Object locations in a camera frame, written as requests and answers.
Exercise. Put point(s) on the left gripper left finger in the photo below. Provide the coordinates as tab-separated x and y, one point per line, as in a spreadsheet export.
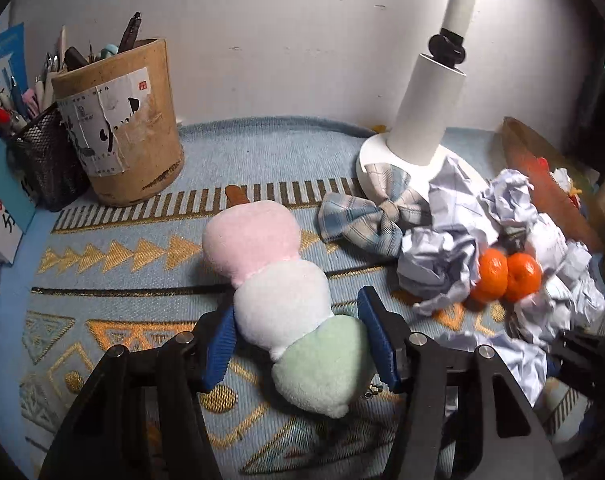
189	364

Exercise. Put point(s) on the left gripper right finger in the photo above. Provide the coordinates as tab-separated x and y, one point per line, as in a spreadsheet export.
411	364

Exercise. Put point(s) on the pink white green dango plush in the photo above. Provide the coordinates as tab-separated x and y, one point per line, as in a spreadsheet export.
321	361

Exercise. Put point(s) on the white paper ball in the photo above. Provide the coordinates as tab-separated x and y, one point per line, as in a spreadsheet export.
439	268

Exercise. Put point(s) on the orange mandarin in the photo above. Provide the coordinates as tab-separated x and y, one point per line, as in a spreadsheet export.
524	277
493	277

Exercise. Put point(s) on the blue patterned table mat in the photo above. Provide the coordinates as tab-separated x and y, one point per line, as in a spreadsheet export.
115	284

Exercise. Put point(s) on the plaid fabric bow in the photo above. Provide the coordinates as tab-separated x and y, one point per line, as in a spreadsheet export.
376	226

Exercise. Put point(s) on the white desk lamp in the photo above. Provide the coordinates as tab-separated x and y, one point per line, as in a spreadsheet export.
414	142

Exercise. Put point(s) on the gold ribbed bowl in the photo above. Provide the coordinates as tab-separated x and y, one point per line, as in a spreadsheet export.
522	148

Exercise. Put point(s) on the blue white booklets stack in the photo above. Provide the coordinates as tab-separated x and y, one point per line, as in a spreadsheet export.
16	207

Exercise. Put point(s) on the black mesh pen holder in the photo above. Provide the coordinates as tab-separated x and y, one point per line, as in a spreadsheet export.
45	153

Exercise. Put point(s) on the cardboard cylinder pen holder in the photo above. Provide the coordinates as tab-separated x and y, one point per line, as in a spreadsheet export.
121	120

